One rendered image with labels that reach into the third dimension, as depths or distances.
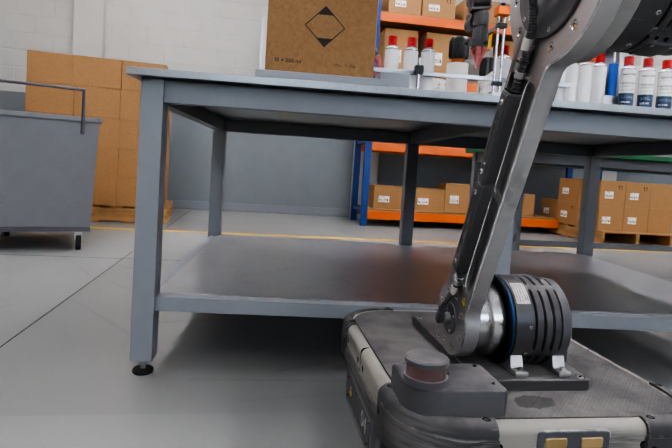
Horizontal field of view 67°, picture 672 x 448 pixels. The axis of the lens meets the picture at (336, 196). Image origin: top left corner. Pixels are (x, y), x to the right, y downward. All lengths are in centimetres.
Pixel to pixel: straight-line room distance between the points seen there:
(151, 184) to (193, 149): 471
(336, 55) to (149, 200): 64
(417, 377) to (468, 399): 8
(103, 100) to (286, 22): 348
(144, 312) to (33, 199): 197
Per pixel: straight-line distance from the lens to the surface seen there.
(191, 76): 141
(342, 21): 147
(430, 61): 190
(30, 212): 339
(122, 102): 478
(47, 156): 335
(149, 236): 146
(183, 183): 617
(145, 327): 152
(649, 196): 601
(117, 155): 477
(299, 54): 144
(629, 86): 220
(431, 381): 82
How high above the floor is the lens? 61
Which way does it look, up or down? 3 degrees down
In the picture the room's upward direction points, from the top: 4 degrees clockwise
